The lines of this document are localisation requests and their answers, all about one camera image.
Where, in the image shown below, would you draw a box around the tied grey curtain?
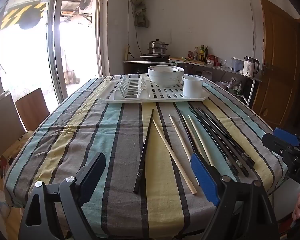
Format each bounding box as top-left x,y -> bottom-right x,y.
130,0 -> 150,28

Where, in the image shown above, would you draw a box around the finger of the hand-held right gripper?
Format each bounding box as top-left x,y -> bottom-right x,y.
262,133 -> 300,161
273,127 -> 300,147

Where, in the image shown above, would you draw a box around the white electric kettle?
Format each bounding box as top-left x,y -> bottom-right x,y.
242,56 -> 260,77

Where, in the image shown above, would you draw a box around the plastic bags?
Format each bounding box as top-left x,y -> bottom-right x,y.
227,77 -> 243,95

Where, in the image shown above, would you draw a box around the white bowl dark rim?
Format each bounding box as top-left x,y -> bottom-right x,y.
148,65 -> 178,74

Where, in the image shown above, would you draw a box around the outdoor air conditioner unit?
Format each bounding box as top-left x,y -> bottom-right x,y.
77,0 -> 93,14

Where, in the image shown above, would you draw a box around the steel steamer pot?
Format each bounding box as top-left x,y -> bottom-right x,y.
147,39 -> 169,55

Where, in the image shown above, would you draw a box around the white plastic dish rack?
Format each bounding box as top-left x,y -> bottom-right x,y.
97,73 -> 210,103

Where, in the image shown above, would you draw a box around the long metal kitchen shelf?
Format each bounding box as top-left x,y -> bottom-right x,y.
170,59 -> 262,107

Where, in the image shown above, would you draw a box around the yellow black striped sign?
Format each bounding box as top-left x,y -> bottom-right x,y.
1,2 -> 47,29

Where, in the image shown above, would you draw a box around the wooden cutting board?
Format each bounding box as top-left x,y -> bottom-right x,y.
169,57 -> 206,65

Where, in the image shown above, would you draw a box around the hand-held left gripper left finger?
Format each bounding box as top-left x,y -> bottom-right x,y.
19,152 -> 107,240

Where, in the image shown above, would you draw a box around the black induction cooker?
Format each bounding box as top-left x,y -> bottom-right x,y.
140,54 -> 171,60

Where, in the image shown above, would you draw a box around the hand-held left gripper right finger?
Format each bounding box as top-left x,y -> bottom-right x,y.
190,152 -> 280,240

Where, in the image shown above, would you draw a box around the white cup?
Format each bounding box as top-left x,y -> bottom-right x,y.
183,76 -> 203,98

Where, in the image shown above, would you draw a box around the chopsticks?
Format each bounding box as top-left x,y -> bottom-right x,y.
182,120 -> 200,154

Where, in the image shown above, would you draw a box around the striped tablecloth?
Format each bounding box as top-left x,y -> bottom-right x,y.
4,75 -> 288,240

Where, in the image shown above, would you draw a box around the wooden chopstick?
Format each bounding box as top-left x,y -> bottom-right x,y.
169,115 -> 193,157
182,115 -> 200,153
152,119 -> 198,195
188,114 -> 214,167

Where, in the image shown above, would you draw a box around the round dark sign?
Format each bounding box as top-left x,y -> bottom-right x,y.
18,7 -> 42,30

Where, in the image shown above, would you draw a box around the black chopstick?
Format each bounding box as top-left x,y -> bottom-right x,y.
133,109 -> 154,194
197,107 -> 255,168
192,108 -> 250,177
196,107 -> 253,163
189,107 -> 239,176

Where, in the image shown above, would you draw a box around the wooden door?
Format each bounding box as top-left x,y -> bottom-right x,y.
251,0 -> 300,128

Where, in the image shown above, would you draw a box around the small kitchen shelf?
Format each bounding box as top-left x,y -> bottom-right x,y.
122,59 -> 172,77

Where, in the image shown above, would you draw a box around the water filter pitcher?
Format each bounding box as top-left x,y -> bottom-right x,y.
231,57 -> 245,72

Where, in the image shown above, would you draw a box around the sliding glass door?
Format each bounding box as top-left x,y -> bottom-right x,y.
0,0 -> 108,105

